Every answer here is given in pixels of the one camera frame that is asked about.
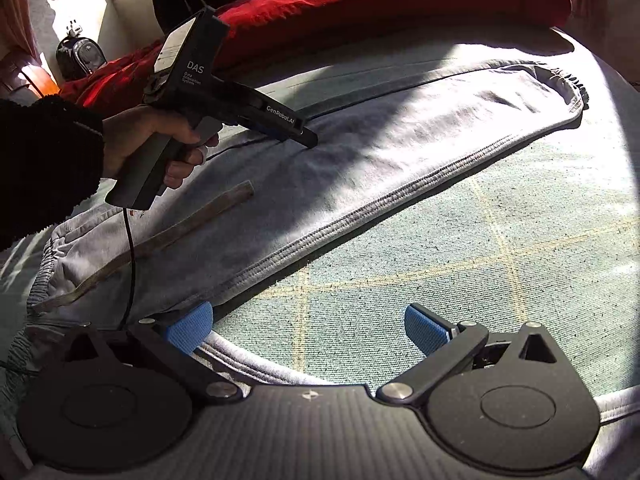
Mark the black backpack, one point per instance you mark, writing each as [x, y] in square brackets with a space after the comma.
[78, 56]

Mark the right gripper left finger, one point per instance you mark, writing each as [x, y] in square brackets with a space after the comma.
[164, 343]

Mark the grey sweatpants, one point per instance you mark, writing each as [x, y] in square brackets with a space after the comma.
[519, 411]

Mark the green plaid bed blanket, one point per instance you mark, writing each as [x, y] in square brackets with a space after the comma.
[488, 173]

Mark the red duvet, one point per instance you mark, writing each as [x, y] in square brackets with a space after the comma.
[262, 32]

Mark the person's left hand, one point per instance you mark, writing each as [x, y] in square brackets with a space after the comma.
[126, 131]

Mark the black sleeve left forearm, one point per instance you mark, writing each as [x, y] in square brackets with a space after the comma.
[51, 160]

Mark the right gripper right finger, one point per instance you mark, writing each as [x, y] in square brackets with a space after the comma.
[448, 350]

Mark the orange left curtain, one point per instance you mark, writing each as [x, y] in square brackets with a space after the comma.
[16, 30]

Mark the brown wooden headboard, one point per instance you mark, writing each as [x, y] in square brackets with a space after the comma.
[23, 80]

